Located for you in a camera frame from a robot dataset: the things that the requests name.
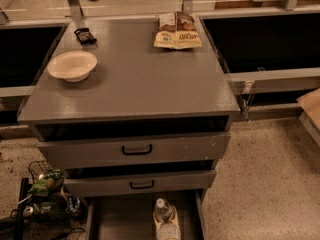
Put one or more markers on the grey top drawer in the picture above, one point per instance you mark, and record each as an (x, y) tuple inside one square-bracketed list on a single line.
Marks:
[(93, 153)]

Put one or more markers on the green chip bag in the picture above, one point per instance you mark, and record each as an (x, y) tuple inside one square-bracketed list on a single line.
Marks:
[(48, 183)]

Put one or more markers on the white ceramic bowl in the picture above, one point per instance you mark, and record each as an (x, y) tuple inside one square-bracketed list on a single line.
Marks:
[(72, 66)]

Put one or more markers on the grey middle drawer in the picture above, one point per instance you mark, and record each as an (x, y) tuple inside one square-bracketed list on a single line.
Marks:
[(141, 183)]

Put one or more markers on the grey open bottom drawer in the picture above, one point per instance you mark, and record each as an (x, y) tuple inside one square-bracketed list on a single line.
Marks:
[(130, 217)]

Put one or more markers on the black wire basket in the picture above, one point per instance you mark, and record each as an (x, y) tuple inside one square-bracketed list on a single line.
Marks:
[(38, 168)]

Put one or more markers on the small black snack packet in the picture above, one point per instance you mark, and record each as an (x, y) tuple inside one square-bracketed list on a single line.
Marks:
[(84, 36)]

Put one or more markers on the brown and yellow snack bag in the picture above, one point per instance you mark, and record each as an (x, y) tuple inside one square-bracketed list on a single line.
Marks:
[(177, 30)]

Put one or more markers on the clear plastic water bottle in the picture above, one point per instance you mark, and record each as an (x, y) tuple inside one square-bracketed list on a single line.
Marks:
[(163, 209)]

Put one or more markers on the grey drawer cabinet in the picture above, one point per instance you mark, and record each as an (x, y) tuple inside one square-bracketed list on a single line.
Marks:
[(136, 90)]

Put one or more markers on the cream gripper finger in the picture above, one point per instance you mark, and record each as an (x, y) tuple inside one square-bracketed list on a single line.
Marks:
[(174, 216), (157, 222)]

